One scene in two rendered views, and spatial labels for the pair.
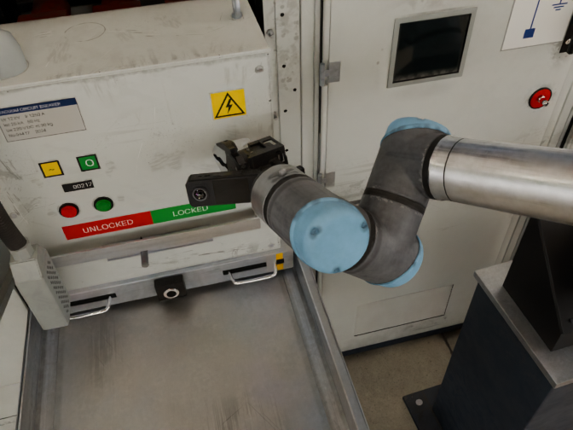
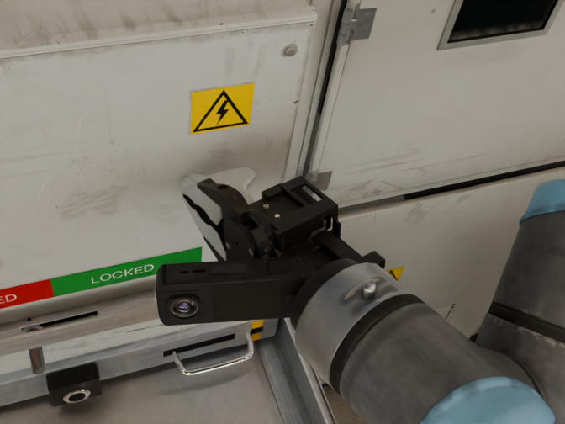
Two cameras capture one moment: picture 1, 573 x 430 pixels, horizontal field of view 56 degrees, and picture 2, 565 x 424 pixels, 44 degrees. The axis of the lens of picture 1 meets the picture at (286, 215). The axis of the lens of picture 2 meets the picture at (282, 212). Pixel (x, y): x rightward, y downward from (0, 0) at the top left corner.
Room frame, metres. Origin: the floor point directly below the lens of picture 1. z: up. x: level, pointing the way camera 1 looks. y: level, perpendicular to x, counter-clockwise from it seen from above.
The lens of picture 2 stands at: (0.32, 0.15, 1.73)
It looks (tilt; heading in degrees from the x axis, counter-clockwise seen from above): 51 degrees down; 344
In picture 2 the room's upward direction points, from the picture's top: 11 degrees clockwise
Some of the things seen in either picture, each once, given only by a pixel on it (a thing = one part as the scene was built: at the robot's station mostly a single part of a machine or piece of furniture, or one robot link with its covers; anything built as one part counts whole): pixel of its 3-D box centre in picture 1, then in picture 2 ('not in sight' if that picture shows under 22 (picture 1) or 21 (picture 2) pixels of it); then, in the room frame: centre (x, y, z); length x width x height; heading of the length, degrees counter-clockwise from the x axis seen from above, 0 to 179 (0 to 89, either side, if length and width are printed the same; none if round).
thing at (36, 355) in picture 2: (143, 251); (34, 342); (0.70, 0.28, 1.02); 0.06 x 0.02 x 0.04; 12
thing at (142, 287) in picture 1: (169, 275); (70, 359); (0.74, 0.26, 0.90); 0.54 x 0.05 x 0.06; 102
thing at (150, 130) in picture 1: (144, 194); (44, 256); (0.72, 0.25, 1.15); 0.48 x 0.01 x 0.48; 102
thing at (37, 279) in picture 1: (42, 283); not in sight; (0.61, 0.44, 1.04); 0.08 x 0.05 x 0.17; 12
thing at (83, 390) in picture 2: (170, 288); (75, 387); (0.70, 0.25, 0.90); 0.06 x 0.03 x 0.05; 102
